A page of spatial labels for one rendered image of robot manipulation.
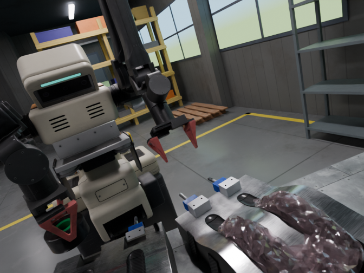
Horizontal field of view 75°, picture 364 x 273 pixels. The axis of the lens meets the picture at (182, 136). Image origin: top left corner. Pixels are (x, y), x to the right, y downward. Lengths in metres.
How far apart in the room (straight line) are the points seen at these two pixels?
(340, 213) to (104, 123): 0.73
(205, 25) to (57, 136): 3.96
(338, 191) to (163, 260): 0.49
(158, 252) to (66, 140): 0.52
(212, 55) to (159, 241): 4.21
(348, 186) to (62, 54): 0.93
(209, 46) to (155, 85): 4.01
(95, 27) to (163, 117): 5.18
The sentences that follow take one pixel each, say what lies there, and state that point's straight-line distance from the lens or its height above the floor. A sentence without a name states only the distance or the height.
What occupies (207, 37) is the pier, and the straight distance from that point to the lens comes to 4.60.
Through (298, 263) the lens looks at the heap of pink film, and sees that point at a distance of 0.46.
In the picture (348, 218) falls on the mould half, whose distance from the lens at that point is 0.57.
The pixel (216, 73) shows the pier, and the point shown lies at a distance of 4.63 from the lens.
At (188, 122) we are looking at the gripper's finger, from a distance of 0.67.
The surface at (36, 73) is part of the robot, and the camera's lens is 0.85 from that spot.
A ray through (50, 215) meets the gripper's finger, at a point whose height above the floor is 1.06.
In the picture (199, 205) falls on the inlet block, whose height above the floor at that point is 0.88.
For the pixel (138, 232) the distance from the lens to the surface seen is 0.68.
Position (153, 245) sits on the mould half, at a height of 0.89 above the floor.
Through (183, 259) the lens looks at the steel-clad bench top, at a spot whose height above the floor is 0.80.
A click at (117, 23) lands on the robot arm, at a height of 1.37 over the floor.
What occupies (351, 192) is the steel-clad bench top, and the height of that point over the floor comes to 0.80.
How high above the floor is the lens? 1.25
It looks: 19 degrees down
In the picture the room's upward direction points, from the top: 18 degrees counter-clockwise
